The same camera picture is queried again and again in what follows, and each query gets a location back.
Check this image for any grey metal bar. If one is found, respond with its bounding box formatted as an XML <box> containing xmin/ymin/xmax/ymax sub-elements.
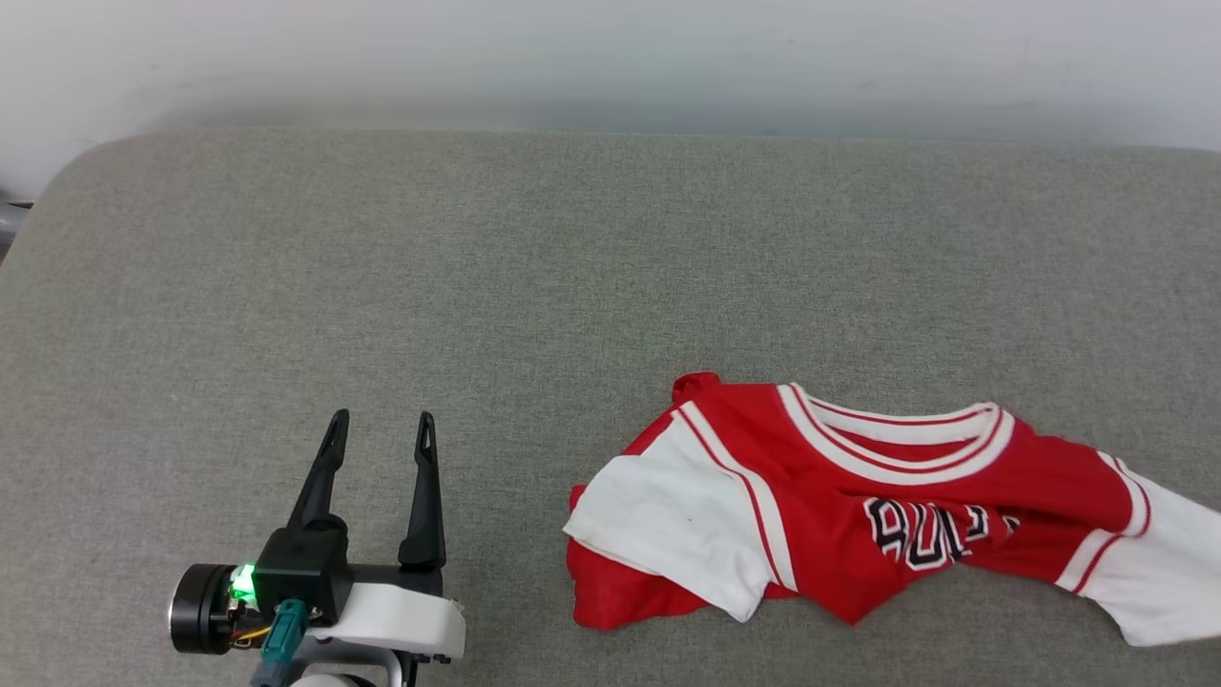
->
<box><xmin>0</xmin><ymin>198</ymin><xmax>35</xmax><ymax>252</ymax></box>

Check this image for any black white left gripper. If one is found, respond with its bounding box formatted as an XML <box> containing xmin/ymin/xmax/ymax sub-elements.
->
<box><xmin>168</xmin><ymin>409</ymin><xmax>467</xmax><ymax>661</ymax></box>

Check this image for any teal cable plug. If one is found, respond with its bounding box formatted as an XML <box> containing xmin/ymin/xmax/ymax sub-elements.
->
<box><xmin>250</xmin><ymin>599</ymin><xmax>308</xmax><ymax>687</ymax></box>

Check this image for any red white basketball jersey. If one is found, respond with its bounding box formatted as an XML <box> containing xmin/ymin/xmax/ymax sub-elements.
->
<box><xmin>562</xmin><ymin>371</ymin><xmax>1221</xmax><ymax>649</ymax></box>

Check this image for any grey fabric sofa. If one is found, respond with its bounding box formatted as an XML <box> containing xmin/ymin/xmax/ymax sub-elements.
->
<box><xmin>0</xmin><ymin>129</ymin><xmax>1221</xmax><ymax>687</ymax></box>

